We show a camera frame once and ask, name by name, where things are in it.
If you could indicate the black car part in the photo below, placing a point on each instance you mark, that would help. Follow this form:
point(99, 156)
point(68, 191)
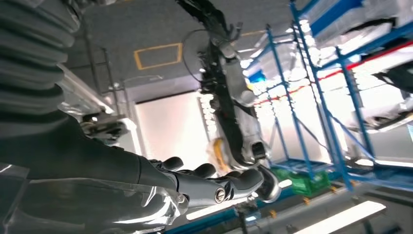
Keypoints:
point(397, 77)

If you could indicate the blue wheeled metal rack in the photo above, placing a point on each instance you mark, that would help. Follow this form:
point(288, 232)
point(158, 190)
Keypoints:
point(287, 97)

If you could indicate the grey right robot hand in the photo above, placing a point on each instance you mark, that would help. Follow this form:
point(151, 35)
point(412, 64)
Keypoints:
point(80, 181)

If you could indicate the blue metal shelf rack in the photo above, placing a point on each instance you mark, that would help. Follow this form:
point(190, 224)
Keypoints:
point(338, 155)

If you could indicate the black robot leg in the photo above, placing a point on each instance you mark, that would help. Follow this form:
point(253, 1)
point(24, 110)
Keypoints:
point(222, 106)

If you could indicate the yellow floor tape square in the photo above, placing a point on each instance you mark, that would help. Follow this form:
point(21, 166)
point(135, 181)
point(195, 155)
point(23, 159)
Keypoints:
point(138, 59)

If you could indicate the green plastic crate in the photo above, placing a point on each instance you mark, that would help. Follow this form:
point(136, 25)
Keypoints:
point(306, 184)

